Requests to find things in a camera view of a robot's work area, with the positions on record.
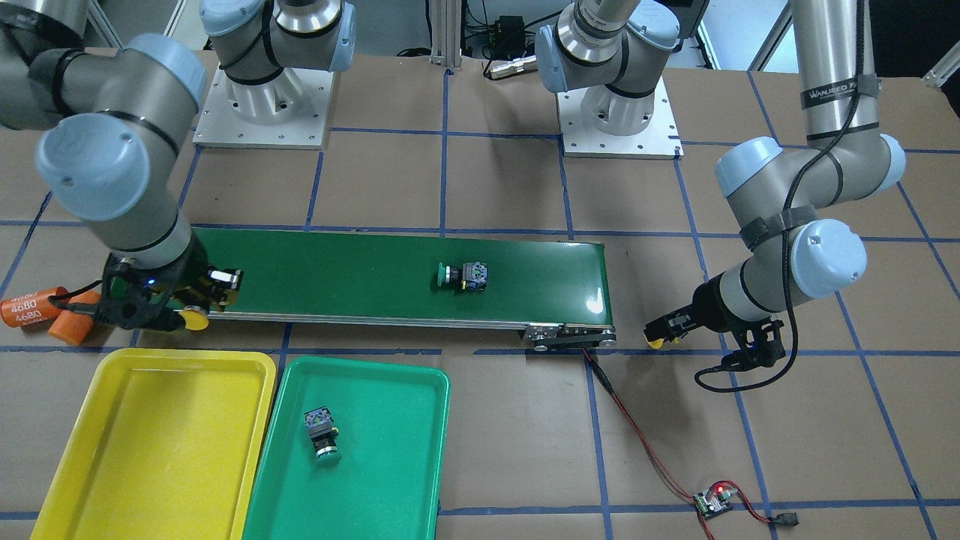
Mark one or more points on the green conveyor belt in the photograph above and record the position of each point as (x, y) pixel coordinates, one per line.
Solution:
(556, 293)

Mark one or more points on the plain orange cylinder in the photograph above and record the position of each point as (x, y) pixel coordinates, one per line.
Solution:
(73, 328)

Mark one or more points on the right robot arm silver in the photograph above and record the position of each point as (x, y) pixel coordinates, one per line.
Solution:
(113, 127)

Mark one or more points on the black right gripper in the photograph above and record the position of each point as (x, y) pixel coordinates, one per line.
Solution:
(196, 271)

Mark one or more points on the yellow push button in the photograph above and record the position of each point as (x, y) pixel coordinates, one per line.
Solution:
(194, 318)
(664, 342)

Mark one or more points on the green push button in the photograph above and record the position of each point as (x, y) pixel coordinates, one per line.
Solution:
(322, 432)
(470, 276)

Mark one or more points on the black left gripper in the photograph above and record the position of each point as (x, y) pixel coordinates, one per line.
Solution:
(706, 305)

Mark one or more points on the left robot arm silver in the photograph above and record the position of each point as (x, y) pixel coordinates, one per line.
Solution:
(616, 51)

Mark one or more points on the yellow plastic tray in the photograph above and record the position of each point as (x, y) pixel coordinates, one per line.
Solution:
(165, 446)

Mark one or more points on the orange cylinder with numbers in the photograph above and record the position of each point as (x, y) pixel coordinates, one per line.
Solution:
(31, 308)

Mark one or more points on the green plastic tray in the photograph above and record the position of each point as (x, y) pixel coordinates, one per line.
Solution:
(392, 421)

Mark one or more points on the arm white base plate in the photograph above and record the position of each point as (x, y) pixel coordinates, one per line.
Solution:
(290, 112)
(596, 123)

